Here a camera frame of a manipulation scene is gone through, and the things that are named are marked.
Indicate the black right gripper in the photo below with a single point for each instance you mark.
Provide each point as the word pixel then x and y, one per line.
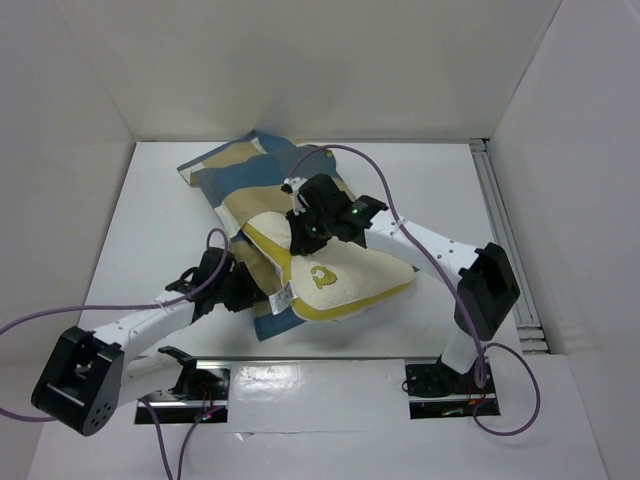
pixel 301 236

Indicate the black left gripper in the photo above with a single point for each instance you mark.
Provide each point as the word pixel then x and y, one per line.
pixel 250 291

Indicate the cream pillow with duck patch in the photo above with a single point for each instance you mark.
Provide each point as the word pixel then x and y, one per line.
pixel 338 281

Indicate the blue beige plaid pillowcase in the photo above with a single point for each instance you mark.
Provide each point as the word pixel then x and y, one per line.
pixel 242 179

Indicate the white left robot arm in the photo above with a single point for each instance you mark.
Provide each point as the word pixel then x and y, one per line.
pixel 90 373

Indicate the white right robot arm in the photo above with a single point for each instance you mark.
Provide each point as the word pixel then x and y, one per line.
pixel 481 279

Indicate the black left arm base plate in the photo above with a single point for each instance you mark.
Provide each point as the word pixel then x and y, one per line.
pixel 205 397

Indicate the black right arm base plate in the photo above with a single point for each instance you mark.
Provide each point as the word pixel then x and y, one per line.
pixel 436 392

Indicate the aluminium frame rail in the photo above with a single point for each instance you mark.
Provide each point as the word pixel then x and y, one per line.
pixel 530 331

